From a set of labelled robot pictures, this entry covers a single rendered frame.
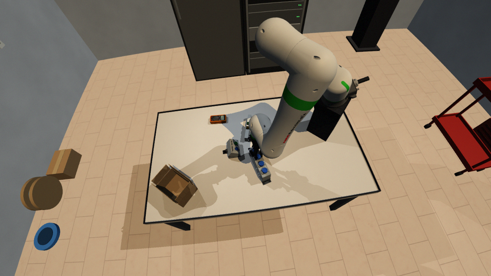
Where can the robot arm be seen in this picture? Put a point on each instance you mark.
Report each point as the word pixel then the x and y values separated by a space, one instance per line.
pixel 313 74

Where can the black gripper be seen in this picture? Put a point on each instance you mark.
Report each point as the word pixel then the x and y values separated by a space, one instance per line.
pixel 254 153

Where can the orange digital multimeter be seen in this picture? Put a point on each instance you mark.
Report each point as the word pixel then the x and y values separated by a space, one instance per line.
pixel 217 119

